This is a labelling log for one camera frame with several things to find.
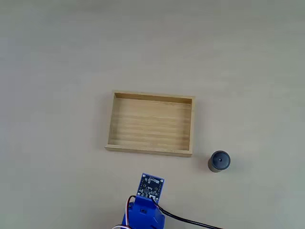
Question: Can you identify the black camera cable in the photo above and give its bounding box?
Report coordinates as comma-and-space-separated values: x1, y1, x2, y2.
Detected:
150, 196, 226, 229

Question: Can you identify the black cylinder canister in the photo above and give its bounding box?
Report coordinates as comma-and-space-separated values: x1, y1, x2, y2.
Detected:
207, 150, 231, 174

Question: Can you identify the shallow wooden box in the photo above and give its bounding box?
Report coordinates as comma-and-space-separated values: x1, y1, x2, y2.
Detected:
104, 90, 196, 158

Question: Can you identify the red white servo wire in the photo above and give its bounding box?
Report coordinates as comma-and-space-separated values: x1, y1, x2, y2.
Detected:
111, 195, 137, 229

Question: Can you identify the blue camera circuit board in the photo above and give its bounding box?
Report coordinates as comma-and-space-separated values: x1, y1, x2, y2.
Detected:
137, 173, 165, 200

